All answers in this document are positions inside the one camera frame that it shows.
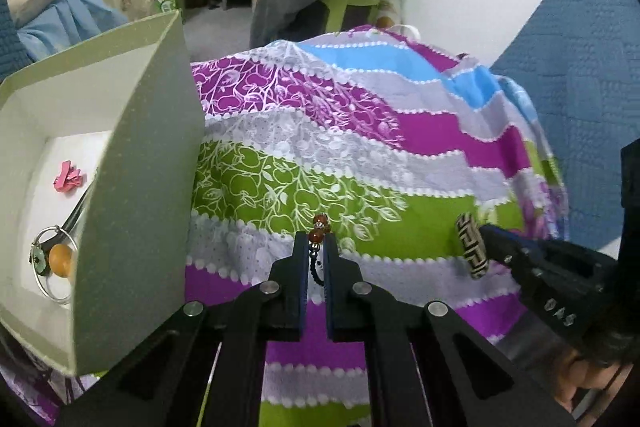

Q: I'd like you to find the black gold patterned bangle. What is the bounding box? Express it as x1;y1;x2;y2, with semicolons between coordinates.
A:
455;213;490;281

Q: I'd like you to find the blue quilted blanket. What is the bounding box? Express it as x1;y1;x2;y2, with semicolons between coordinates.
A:
0;0;32;84
492;0;640;254

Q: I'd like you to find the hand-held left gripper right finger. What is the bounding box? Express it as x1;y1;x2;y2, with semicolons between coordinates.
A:
324;236;577;427

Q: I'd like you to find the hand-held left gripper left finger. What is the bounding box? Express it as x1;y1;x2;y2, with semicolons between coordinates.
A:
55;232;308;427

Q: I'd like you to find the silver ring bangle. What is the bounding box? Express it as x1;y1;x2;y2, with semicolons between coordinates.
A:
32;227;82;306

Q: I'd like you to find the colourful striped floral cloth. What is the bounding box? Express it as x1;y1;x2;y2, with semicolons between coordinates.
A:
0;24;572;427

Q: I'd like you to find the grey-green cardboard box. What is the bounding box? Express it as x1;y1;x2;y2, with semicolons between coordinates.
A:
0;9;207;377

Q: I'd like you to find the brown and black beaded bracelet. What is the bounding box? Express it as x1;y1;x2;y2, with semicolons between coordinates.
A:
307;213;335;289

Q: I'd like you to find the pink hair clip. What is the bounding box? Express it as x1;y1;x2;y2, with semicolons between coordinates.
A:
54;161;87;194

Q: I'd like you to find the green plastic stool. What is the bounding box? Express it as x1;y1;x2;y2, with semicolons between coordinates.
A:
320;0;382;34

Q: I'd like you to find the person's right hand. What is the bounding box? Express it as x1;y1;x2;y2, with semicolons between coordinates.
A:
553;349;600;412

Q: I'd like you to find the light blue cloth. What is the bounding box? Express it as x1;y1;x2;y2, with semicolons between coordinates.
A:
17;0;129;60

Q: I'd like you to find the orange wooden gourd pendant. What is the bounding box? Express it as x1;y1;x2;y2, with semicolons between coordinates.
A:
48;187;100;279

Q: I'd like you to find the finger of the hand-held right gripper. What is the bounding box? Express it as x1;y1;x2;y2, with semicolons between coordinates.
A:
487;243;547;309
479;224;552;261

